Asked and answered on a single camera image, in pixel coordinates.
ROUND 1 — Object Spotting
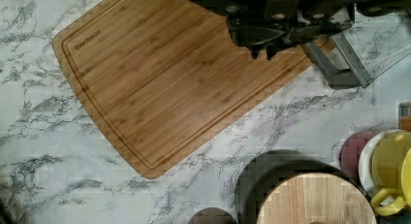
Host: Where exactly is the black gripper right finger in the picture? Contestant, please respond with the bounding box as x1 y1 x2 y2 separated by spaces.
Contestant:
266 4 355 60

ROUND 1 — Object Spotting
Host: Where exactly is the dark round object bottom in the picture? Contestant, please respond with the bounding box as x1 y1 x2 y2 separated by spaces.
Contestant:
188 208 237 224

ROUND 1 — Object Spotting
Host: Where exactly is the red cup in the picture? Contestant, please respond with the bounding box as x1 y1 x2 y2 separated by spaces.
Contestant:
339 130 377 181

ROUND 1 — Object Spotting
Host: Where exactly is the orange spice bottle white cap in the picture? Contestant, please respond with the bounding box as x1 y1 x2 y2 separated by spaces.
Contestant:
398 102 411 131

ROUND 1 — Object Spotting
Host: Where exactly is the yellow mug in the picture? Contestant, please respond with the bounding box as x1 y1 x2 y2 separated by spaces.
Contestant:
370 131 411 216

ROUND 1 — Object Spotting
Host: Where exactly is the dark canister with wooden lid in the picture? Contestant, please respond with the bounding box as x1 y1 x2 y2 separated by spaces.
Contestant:
235 149 377 224

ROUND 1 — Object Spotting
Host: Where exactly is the white bowl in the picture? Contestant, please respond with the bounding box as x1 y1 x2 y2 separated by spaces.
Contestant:
358 129 410 197

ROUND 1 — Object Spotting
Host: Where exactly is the bamboo cutting board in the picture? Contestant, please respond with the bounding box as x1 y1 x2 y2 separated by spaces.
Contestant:
51 0 336 180

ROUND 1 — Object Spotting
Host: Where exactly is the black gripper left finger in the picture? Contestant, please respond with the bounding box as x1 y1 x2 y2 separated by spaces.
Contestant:
225 5 285 59

